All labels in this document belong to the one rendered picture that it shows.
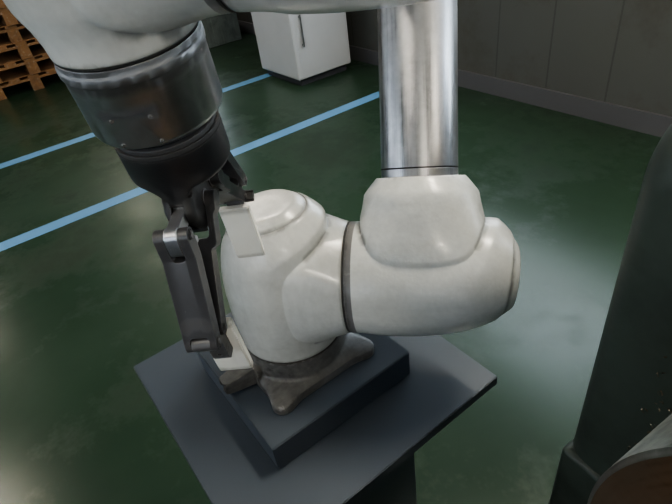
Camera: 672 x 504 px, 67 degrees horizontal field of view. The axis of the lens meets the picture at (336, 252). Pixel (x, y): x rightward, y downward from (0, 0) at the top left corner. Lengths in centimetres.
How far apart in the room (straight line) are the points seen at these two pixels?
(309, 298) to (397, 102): 26
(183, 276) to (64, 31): 16
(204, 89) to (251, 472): 57
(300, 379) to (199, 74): 52
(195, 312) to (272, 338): 33
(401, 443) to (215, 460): 27
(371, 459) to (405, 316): 22
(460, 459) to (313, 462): 92
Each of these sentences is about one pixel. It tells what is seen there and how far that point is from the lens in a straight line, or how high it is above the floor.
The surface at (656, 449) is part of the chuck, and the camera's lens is 31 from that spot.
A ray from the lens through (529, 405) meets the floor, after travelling 178.
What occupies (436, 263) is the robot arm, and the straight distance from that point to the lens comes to 62.
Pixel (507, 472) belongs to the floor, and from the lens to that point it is 164.
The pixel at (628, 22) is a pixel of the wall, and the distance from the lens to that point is 341.
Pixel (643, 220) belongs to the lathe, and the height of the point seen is 117.
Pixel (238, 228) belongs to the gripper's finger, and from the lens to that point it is 53.
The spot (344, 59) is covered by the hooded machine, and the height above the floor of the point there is 10.
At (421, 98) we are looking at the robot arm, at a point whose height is 117.
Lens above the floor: 140
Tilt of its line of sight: 36 degrees down
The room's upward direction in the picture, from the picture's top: 9 degrees counter-clockwise
